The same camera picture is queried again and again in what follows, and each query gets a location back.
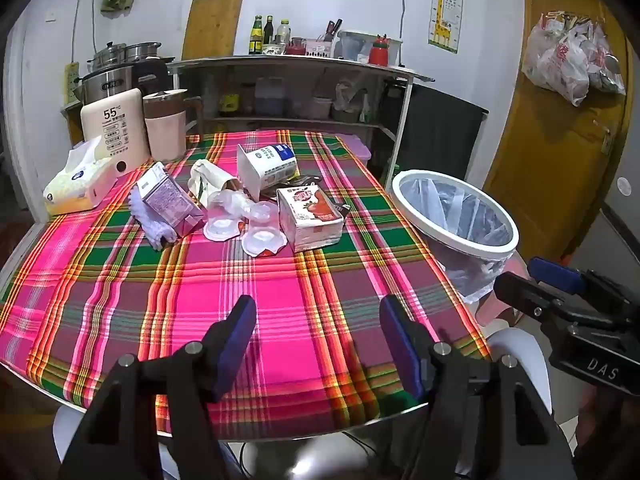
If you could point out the small patterned bowl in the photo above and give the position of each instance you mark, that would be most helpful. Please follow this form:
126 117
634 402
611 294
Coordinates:
273 50

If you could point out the pink jug with brown band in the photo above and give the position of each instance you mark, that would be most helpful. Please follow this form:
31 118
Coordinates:
165 135

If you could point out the clear oil bottle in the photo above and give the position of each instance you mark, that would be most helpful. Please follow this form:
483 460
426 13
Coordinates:
283 32

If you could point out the dark foil wrapper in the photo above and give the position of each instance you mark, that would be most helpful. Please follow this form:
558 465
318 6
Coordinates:
307 180

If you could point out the steel shelf unit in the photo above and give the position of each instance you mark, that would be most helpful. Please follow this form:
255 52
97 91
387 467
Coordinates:
300 61

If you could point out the hanging plastic bags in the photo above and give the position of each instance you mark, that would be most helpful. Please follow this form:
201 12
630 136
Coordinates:
565 60

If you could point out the red lidded jar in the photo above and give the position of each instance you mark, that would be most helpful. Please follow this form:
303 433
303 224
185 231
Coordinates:
297 46

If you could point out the crumpled plastic bags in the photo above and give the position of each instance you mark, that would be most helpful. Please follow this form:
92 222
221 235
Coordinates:
350 97

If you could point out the giraffe wall chart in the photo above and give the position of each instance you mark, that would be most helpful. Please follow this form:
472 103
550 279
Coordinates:
442 20

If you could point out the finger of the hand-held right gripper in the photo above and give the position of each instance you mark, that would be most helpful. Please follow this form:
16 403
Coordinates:
522 295
555 275

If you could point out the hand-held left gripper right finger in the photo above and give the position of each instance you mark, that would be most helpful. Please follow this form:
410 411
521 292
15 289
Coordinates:
397 340

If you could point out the steel electric cooker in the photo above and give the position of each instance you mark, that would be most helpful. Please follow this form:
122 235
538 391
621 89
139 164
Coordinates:
105 85

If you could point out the pink lidded storage box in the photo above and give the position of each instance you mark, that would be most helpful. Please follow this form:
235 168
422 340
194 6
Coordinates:
360 150

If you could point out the soft tissue pack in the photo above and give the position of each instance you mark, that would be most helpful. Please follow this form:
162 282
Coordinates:
75 185

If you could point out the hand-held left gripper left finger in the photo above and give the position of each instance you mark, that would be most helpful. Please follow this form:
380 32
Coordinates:
241 327

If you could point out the red strawberry drink carton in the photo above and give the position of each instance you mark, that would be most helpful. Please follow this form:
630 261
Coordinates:
310 225

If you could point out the wooden door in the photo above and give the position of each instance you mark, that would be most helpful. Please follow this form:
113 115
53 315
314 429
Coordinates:
550 160

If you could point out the pink green plaid tablecloth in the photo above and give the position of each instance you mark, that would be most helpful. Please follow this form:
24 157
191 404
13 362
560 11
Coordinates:
300 300

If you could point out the white foam fruit net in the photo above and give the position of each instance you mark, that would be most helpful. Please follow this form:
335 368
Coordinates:
150 230

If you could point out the clear plastic bin liner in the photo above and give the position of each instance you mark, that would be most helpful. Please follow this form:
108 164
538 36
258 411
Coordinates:
450 205

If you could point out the purple drink carton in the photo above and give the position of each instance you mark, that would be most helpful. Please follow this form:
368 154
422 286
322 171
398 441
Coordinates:
170 200

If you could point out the black cabinet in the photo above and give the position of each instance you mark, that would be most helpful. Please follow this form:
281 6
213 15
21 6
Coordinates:
440 135

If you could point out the clear plastic container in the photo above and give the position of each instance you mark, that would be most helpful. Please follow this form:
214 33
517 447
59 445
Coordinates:
355 45

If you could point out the dark sauce bottle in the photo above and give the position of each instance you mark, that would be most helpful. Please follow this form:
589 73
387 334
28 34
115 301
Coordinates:
269 30

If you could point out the white wall outlet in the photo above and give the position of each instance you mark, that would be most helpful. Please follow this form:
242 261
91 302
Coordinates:
50 15

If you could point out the translucent plastic jug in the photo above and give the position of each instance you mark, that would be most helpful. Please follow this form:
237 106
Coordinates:
270 96

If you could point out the dark bottle yellow label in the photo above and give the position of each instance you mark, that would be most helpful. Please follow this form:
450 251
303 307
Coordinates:
230 102

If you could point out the wooden cutting board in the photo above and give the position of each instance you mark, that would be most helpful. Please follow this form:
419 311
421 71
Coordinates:
212 25

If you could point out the white 55 degree box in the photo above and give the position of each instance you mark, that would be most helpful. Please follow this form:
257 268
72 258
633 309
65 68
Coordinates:
115 125

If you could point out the white round trash bin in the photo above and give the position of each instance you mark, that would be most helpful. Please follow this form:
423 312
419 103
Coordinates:
465 275

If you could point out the yellowish power strip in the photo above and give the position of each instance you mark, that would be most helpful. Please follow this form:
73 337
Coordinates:
71 82

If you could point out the white blue milk carton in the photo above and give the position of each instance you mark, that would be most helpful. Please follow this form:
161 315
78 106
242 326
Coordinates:
265 165

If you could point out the white plastic stool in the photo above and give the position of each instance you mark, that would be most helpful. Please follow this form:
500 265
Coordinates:
525 355

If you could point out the clear plastic jelly cup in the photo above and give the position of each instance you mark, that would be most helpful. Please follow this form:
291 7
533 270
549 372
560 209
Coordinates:
222 225
262 242
260 210

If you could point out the green bottle yellow label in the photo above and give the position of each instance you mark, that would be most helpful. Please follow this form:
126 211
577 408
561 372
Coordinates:
256 35

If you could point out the pink knife holder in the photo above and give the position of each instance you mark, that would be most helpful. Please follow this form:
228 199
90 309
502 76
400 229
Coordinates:
317 46

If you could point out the white green-print paper wrapper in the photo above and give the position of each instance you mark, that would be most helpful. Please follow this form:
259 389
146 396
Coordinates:
210 175

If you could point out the red thermos bottle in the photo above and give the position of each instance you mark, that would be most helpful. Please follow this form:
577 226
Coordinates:
380 52

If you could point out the pink plastic stool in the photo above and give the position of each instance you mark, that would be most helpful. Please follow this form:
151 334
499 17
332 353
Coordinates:
492 312

